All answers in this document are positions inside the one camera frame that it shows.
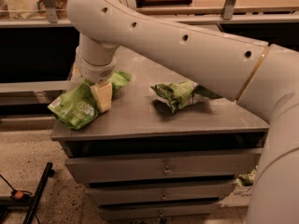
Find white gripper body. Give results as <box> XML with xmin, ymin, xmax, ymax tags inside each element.
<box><xmin>75</xmin><ymin>48</ymin><xmax>116</xmax><ymax>83</ymax></box>

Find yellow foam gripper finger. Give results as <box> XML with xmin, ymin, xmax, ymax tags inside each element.
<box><xmin>91</xmin><ymin>81</ymin><xmax>112</xmax><ymax>113</ymax></box>

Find green rice chip bag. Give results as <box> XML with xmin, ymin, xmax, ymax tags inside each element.
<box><xmin>48</xmin><ymin>70</ymin><xmax>131</xmax><ymax>130</ymax></box>

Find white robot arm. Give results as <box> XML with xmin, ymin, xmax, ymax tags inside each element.
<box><xmin>66</xmin><ymin>0</ymin><xmax>299</xmax><ymax>224</ymax></box>

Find crumpled green snack bag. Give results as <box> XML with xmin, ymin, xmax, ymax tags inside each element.
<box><xmin>150</xmin><ymin>80</ymin><xmax>221</xmax><ymax>113</ymax></box>

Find green bag in box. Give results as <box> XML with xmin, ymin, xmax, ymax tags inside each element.
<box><xmin>236</xmin><ymin>168</ymin><xmax>257</xmax><ymax>187</ymax></box>

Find grey drawer cabinet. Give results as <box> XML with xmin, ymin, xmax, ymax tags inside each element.
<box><xmin>52</xmin><ymin>48</ymin><xmax>268</xmax><ymax>220</ymax></box>

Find metal shelf rack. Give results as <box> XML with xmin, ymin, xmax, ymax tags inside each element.
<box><xmin>0</xmin><ymin>0</ymin><xmax>299</xmax><ymax>27</ymax></box>

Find black metal stand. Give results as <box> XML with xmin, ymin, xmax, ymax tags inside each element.
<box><xmin>0</xmin><ymin>162</ymin><xmax>55</xmax><ymax>224</ymax></box>

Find white cardboard box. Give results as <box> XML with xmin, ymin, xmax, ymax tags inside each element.
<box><xmin>221</xmin><ymin>187</ymin><xmax>252</xmax><ymax>207</ymax></box>

